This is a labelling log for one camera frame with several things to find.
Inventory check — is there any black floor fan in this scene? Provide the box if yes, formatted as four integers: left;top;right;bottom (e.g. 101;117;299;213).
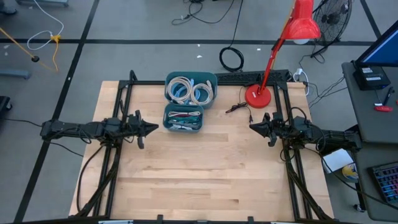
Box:
312;0;354;58

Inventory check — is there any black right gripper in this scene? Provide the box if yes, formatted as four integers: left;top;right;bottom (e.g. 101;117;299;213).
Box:
249;112;292;147

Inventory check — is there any black computer monitor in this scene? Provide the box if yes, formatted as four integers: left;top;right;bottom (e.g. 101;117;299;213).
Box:
356;20;398;68

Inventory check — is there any yellow floor cable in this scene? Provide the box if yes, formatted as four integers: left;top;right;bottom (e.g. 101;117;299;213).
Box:
0;26;62;72

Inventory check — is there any black aluminium table frame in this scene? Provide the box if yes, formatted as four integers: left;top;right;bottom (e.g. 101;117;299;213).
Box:
74;70;335;222

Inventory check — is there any black coiled floor cable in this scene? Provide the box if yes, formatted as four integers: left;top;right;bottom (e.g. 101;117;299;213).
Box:
219;0;246;73

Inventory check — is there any grey desk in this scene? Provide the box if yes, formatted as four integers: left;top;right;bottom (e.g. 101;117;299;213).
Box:
349;140;398;223
341;60;398;144

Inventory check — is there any large teal plastic bin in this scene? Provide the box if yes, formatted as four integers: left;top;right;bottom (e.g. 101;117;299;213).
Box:
164;71;218;110

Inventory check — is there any beige USB cable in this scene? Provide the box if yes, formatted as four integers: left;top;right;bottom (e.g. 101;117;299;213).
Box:
167;76;194;105
190;80;215;106

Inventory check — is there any yellow blue round disc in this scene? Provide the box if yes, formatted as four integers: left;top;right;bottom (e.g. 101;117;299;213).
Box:
341;163;359;181

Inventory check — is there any person's foot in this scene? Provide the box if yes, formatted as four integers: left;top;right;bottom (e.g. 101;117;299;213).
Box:
0;6;18;16

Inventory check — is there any black pen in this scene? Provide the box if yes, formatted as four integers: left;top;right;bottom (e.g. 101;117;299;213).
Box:
384;88;396;106

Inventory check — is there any black caster wheel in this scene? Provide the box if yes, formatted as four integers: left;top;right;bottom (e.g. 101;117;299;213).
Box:
0;95;13;113

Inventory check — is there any black box device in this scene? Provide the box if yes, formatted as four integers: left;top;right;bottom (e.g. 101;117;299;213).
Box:
353;60;392;91

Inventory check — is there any black lamp power cord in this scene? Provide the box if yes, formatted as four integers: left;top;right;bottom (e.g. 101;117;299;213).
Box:
225;85;254;125

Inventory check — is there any black keyboard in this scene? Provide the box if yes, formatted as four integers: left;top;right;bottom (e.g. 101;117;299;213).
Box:
215;70;292;86

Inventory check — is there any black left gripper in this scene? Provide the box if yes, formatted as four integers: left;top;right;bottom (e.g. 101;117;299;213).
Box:
126;110;159;149

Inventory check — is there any white floor cable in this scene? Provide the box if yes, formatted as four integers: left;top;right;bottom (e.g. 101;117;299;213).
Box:
27;0;65;50

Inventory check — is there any white paper sheet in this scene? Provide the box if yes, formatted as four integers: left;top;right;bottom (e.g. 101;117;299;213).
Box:
322;147;355;174

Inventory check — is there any small teal plastic bin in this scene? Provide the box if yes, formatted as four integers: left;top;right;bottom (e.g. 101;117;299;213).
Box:
162;103;205;134

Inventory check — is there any red desk lamp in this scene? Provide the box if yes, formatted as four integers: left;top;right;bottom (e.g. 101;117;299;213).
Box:
244;0;322;110

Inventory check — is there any grey stand foot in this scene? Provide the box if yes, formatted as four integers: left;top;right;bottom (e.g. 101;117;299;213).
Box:
17;0;70;7
0;67;31;80

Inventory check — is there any cream cable black tie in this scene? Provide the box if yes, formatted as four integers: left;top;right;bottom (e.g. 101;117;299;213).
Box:
167;110;202;117

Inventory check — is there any white plug adapter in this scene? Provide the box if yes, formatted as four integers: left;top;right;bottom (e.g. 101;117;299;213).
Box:
292;67;311;96

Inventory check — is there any backlit colourful keyboard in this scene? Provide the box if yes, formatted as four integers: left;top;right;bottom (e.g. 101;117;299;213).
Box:
368;161;398;205

